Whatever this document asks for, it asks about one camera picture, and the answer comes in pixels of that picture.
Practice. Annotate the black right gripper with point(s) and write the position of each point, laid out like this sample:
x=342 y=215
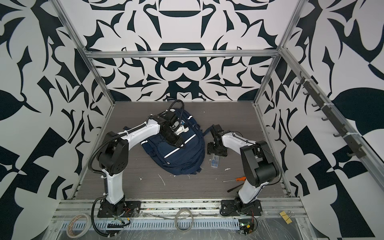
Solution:
x=211 y=149

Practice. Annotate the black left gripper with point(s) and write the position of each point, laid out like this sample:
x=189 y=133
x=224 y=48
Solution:
x=180 y=142

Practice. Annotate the clear plastic pencil case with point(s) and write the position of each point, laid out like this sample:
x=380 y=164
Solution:
x=215 y=159

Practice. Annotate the navy blue student backpack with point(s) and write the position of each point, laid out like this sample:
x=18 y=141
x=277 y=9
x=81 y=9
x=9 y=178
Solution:
x=186 y=160

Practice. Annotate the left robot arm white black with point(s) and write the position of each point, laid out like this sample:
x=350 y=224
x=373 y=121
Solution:
x=113 y=153

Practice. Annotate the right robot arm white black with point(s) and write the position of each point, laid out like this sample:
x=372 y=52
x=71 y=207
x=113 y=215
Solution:
x=259 y=164

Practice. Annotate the roll of clear tape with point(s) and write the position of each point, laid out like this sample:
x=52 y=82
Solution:
x=78 y=226

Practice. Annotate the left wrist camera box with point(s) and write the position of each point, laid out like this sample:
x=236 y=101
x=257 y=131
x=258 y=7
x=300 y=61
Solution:
x=183 y=127

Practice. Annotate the orange handled screwdriver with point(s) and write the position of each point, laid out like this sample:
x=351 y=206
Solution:
x=236 y=180

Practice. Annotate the black handled screwdriver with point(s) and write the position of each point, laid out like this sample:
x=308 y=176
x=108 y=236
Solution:
x=235 y=188

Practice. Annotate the black wall hook rail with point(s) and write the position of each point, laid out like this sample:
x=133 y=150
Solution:
x=333 y=115

